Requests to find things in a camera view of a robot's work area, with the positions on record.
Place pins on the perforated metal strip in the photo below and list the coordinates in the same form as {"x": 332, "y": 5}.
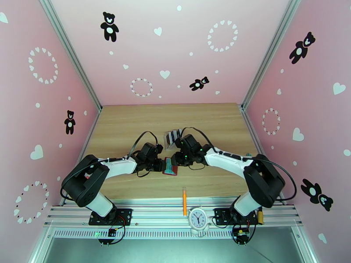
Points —
{"x": 164, "y": 234}

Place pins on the clear plastic card box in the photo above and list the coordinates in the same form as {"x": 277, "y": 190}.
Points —
{"x": 170, "y": 139}

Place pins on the aluminium frame post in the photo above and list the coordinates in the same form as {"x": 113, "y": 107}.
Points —
{"x": 70, "y": 52}
{"x": 269, "y": 51}

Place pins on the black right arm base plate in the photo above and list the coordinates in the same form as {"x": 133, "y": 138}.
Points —
{"x": 220, "y": 215}

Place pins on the red leather card holder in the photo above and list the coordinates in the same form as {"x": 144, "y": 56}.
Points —
{"x": 167, "y": 161}

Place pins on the aluminium table edge rail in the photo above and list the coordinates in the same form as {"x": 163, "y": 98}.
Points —
{"x": 89, "y": 133}
{"x": 251, "y": 128}

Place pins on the aluminium mounting rail platform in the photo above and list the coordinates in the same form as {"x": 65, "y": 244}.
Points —
{"x": 159, "y": 213}

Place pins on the orange pencil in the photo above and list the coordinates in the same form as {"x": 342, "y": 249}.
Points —
{"x": 184, "y": 202}

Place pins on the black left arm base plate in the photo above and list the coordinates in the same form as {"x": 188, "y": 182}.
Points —
{"x": 123, "y": 214}

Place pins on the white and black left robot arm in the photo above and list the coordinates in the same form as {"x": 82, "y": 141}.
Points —
{"x": 120, "y": 165}

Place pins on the white alarm clock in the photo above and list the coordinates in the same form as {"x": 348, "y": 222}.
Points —
{"x": 198, "y": 217}

